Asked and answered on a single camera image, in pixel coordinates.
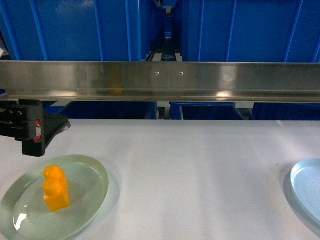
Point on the blue bin below rail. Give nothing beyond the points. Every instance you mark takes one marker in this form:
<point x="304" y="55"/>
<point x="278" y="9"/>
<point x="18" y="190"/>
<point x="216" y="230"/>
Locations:
<point x="204" y="111"/>

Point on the yellow toy building block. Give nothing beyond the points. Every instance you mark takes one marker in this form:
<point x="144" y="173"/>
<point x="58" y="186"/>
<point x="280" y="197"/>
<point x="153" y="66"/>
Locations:
<point x="55" y="188"/>

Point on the large blue bin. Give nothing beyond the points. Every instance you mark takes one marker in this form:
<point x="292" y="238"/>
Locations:
<point x="281" y="31"/>
<point x="74" y="30"/>

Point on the large blue bin upper right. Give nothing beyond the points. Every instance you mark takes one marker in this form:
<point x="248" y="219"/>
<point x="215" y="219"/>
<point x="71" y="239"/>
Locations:
<point x="281" y="31"/>

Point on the pale blue round plate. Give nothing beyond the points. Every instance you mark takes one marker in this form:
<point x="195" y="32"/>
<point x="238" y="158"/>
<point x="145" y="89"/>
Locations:
<point x="305" y="182"/>

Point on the stainless steel shelf rail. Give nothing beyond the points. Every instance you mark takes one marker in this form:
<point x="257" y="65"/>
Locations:
<point x="160" y="81"/>

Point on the large blue bin upper left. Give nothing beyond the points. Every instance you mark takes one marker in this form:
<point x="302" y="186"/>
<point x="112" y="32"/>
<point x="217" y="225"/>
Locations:
<point x="74" y="30"/>

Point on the pale green round plate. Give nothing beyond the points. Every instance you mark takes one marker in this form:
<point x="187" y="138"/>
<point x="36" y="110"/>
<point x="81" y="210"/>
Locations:
<point x="24" y="214"/>

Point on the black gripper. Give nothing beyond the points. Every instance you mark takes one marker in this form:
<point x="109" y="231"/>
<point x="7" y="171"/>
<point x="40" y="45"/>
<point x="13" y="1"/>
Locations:
<point x="25" y="121"/>

